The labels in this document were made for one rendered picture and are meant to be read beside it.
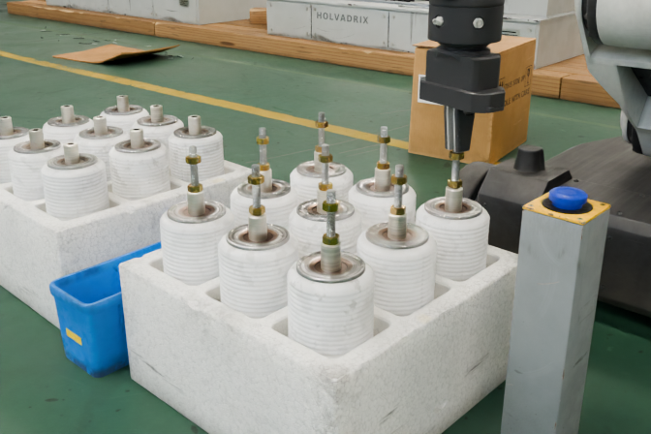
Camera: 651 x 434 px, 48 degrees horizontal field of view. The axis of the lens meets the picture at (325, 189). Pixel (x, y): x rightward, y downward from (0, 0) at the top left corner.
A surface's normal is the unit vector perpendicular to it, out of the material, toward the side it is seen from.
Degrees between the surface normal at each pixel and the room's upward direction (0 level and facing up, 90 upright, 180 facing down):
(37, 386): 0
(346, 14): 90
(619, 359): 0
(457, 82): 90
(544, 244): 90
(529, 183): 45
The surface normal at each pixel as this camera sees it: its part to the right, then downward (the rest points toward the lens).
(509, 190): -0.47, -0.47
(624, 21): -0.60, 0.62
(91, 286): 0.73, 0.20
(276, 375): -0.68, 0.25
